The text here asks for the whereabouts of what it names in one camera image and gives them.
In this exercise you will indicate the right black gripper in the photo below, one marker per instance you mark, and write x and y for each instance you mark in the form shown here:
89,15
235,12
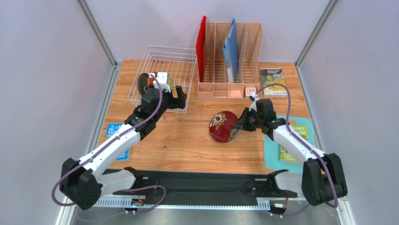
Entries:
246,119

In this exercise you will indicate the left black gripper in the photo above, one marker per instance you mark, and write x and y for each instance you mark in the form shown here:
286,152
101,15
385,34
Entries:
180,102

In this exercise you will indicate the red floral plate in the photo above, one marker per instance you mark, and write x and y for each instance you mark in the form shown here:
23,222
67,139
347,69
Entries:
221,127

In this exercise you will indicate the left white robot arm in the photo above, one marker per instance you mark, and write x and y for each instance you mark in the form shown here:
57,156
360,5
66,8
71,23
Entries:
84,182

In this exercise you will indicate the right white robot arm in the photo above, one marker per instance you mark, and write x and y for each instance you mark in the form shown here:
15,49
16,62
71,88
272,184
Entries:
322,180

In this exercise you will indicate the white power adapter cube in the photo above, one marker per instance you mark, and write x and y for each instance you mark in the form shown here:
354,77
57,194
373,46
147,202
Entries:
248,91

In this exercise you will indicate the orange plate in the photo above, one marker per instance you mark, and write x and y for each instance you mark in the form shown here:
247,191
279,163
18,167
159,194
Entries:
151,77

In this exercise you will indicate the pink desk file organizer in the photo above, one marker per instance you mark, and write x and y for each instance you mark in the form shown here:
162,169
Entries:
215,87

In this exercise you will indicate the teal cutting board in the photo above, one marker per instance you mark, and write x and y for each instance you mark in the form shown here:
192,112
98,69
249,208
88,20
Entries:
271,148

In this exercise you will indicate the illustrated book back right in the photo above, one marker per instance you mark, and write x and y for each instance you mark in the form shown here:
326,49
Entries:
273,76

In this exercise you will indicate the red folder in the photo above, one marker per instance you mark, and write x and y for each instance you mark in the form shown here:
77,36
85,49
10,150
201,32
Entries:
200,48

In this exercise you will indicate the green storey treehouse book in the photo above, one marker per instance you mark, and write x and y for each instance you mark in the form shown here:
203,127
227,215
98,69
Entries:
284,155

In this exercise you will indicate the blue folder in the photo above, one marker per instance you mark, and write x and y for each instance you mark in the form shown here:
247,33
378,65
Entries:
230,52

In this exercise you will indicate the blue storey treehouse book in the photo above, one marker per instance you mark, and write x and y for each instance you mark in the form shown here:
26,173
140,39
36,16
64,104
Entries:
110,131

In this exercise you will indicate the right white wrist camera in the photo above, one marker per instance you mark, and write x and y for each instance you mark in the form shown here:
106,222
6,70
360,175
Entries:
254,98

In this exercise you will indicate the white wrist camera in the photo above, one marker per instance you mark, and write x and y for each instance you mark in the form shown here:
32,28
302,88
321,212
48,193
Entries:
162,81
254,98

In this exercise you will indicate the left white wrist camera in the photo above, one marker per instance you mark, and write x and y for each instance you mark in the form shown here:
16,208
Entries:
162,81

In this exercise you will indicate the white wire dish rack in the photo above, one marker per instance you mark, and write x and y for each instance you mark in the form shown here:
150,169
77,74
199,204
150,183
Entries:
179,62

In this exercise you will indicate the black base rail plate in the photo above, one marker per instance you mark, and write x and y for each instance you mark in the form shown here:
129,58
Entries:
210,189

